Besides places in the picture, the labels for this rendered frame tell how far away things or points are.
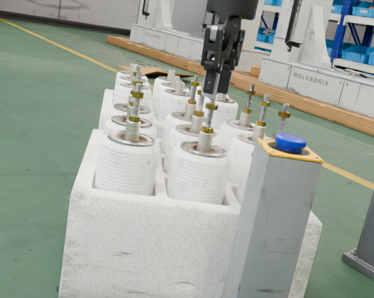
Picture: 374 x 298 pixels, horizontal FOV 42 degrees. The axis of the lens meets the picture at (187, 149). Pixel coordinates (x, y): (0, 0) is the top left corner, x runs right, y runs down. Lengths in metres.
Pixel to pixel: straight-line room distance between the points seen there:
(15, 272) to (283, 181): 0.48
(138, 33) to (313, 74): 2.43
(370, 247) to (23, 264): 0.69
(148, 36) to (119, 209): 4.32
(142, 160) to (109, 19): 6.74
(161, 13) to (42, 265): 4.43
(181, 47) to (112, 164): 3.76
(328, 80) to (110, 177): 2.52
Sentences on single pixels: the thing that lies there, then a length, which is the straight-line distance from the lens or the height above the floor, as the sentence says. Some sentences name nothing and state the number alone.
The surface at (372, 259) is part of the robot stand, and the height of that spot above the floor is 0.04.
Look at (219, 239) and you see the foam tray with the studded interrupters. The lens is 0.77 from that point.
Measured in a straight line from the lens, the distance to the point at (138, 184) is 0.76.
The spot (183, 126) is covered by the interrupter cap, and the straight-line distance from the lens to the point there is 0.91.
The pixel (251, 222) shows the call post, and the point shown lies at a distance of 0.63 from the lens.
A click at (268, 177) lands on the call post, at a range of 0.60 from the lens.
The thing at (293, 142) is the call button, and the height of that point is 0.33.
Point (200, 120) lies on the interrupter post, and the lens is 0.89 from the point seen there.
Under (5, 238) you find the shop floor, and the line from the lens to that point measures 0.99.
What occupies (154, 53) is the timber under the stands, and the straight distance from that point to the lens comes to 4.72.
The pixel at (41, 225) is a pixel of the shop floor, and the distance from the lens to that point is 1.04.
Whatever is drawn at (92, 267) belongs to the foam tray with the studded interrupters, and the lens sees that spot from 0.78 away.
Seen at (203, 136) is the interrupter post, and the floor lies 0.28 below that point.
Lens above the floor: 0.45
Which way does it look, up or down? 15 degrees down
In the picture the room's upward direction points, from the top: 10 degrees clockwise
